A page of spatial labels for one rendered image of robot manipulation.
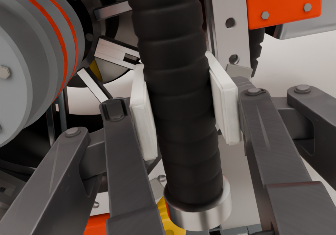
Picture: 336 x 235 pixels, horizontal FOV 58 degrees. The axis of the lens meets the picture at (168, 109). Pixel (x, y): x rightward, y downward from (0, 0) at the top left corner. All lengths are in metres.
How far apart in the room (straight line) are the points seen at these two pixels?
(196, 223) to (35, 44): 0.19
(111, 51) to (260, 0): 0.23
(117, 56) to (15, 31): 0.25
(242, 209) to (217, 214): 1.11
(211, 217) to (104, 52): 0.35
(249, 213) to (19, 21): 1.14
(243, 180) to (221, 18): 1.13
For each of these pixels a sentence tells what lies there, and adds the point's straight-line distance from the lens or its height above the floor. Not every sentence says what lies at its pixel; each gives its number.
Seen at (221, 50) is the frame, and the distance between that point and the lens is 0.38.
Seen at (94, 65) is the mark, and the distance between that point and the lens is 0.70.
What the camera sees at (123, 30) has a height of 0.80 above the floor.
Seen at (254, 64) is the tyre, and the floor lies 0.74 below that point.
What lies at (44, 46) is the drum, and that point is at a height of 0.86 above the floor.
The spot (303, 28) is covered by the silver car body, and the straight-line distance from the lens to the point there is 0.63.
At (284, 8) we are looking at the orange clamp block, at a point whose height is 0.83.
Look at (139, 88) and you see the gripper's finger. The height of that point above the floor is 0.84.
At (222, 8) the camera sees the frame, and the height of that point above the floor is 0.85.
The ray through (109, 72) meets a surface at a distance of 0.70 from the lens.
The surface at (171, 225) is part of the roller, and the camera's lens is 0.52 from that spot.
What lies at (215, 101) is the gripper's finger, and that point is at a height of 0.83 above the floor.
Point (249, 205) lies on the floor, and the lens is 1.32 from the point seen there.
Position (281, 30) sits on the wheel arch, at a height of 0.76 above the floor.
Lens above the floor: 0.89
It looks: 24 degrees down
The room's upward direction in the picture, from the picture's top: 11 degrees counter-clockwise
